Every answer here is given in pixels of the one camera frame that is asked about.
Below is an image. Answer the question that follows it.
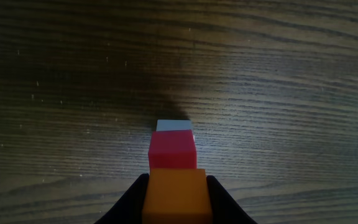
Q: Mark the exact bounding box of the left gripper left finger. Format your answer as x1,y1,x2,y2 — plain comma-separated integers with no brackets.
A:
93,172,150,224

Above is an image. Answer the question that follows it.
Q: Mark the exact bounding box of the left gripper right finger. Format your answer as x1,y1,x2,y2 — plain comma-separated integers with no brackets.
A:
206,174,259,224

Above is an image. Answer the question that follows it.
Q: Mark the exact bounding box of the orange cube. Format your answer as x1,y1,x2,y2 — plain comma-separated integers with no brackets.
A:
141,168,214,224

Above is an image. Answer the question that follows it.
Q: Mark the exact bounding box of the pink cube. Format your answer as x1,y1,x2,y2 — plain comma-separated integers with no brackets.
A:
147,129,198,170

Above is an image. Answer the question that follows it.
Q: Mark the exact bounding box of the white cube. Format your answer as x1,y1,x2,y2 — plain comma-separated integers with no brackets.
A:
155,119,196,142

